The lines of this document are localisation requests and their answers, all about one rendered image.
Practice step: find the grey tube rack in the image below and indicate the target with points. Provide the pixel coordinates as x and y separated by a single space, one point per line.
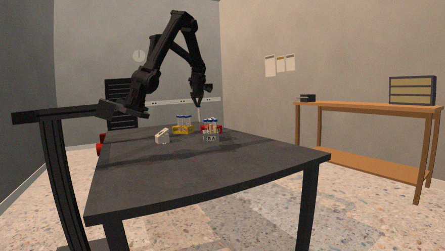
210 137

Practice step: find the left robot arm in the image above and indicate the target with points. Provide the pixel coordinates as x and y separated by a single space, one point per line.
174 47

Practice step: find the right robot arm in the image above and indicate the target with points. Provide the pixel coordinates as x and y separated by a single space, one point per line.
146 78

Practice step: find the yellow tube rack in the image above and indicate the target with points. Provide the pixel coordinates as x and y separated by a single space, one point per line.
190 129

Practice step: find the red lego plate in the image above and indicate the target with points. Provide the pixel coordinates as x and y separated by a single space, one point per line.
219 128

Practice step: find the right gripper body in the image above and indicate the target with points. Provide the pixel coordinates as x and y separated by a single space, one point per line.
195 90

